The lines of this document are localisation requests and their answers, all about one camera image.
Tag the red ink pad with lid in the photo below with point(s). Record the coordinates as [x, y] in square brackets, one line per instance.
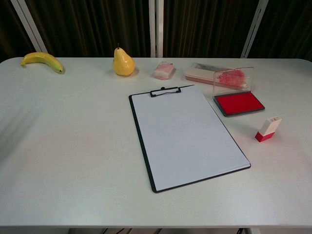
[237, 103]

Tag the clear plastic wrapped packet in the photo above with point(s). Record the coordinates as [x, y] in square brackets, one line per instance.
[203, 65]

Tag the red white stamp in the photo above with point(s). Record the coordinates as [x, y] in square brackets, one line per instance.
[268, 129]

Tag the black clipboard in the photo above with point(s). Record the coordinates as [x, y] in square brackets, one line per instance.
[141, 136]

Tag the white metal frame post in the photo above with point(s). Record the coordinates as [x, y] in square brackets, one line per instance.
[30, 25]
[156, 26]
[253, 28]

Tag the yellow pear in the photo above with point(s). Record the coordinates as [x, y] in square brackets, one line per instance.
[123, 64]

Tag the dark brown curtain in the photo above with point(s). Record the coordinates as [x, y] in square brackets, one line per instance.
[97, 24]

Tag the white paper sheet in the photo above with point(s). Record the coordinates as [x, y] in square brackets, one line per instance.
[187, 136]

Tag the beige rectangular case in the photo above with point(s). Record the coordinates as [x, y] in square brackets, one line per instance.
[198, 75]

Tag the yellow banana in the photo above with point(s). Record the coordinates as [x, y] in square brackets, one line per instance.
[41, 58]

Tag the pink white wrapped block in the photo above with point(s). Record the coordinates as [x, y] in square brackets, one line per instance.
[163, 71]

